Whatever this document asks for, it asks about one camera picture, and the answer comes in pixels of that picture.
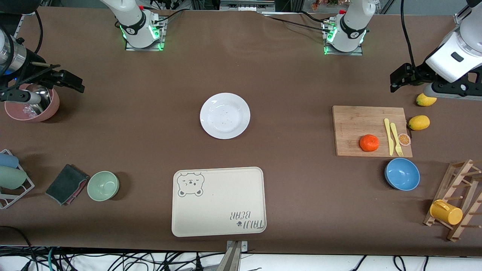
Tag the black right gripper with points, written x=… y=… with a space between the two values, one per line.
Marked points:
x=33 y=67

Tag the yellow mug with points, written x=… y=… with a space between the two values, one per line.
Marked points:
x=446 y=212

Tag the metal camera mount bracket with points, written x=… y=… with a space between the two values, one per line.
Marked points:
x=231 y=258

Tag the wooden cutting board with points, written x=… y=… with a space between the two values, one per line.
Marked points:
x=354 y=128

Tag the pale green bowl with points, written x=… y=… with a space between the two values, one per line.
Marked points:
x=102 y=186

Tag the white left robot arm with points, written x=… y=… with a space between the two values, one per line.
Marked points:
x=459 y=49

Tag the brown table cover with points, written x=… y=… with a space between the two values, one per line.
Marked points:
x=293 y=82

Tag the beige bear print tray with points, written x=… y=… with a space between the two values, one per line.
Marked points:
x=222 y=203

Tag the dark grey folded cloth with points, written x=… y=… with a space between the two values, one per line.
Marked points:
x=66 y=182

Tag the wooden mug rack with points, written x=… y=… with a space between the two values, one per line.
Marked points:
x=457 y=177

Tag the yellow plastic knife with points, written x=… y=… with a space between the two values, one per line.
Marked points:
x=388 y=135

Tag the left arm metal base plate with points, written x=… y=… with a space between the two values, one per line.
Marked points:
x=344 y=53

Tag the yellow lemon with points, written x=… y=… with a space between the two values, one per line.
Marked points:
x=419 y=122
x=425 y=101

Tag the pink bowl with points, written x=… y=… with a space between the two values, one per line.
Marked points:
x=51 y=107

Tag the toy orange slice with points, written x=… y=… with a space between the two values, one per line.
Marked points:
x=404 y=139

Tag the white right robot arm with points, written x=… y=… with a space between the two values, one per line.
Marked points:
x=133 y=22

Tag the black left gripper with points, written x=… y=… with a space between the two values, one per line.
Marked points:
x=419 y=73

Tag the blue bowl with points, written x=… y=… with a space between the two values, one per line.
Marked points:
x=402 y=174

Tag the aluminium corner profile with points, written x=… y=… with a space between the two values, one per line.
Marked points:
x=461 y=15

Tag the colourful toy pile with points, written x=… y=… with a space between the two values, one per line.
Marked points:
x=327 y=3

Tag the white round plate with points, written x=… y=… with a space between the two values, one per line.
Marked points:
x=224 y=116

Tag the orange fruit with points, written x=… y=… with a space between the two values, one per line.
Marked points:
x=369 y=143

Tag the metal scoop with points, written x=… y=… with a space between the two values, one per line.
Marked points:
x=43 y=94

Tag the light blue cup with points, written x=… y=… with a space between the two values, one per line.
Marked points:
x=8 y=160

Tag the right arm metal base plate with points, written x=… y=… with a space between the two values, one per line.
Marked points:
x=145 y=49

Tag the yellow plastic fork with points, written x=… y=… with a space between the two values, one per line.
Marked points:
x=395 y=137

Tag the pale green cup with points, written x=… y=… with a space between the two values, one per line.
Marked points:
x=11 y=177

